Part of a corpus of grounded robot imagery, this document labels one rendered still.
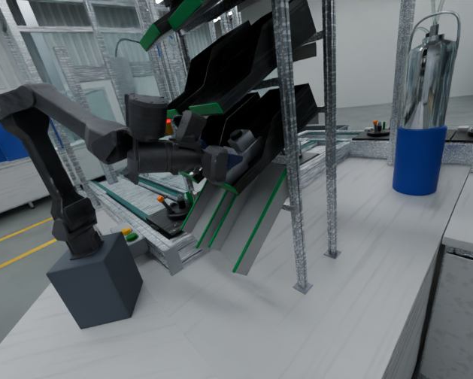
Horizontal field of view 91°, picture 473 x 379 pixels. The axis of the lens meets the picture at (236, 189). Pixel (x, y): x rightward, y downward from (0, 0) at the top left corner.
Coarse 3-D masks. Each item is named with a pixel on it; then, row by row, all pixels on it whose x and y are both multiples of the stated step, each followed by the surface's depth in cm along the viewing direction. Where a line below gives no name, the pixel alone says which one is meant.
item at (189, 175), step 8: (248, 96) 65; (256, 96) 61; (240, 104) 71; (248, 104) 60; (232, 112) 73; (240, 112) 60; (208, 120) 69; (216, 120) 70; (224, 120) 72; (232, 120) 59; (208, 128) 70; (216, 128) 71; (224, 128) 58; (232, 128) 60; (208, 136) 70; (216, 136) 72; (224, 136) 59; (208, 144) 71; (224, 144) 60; (200, 168) 63; (184, 176) 65; (192, 176) 57; (200, 176) 58
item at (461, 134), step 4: (460, 128) 129; (464, 128) 128; (468, 128) 126; (472, 128) 119; (456, 132) 128; (460, 132) 127; (464, 132) 126; (468, 132) 120; (472, 132) 117; (456, 136) 122; (460, 136) 121; (464, 136) 120; (468, 136) 119; (472, 136) 117; (452, 140) 118; (456, 140) 117; (460, 140) 116; (464, 140) 115; (468, 140) 114; (472, 140) 113
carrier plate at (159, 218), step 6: (162, 210) 100; (150, 216) 97; (156, 216) 96; (162, 216) 95; (150, 222) 94; (156, 222) 91; (162, 222) 90; (168, 222) 89; (174, 222) 88; (180, 222) 87; (162, 228) 86; (168, 228) 85; (174, 228) 84; (168, 234) 82; (174, 234) 81
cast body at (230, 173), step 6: (228, 150) 48; (234, 150) 47; (246, 156) 51; (240, 162) 49; (246, 162) 50; (234, 168) 49; (240, 168) 49; (246, 168) 50; (228, 174) 48; (234, 174) 49; (240, 174) 50; (228, 180) 49; (234, 180) 50
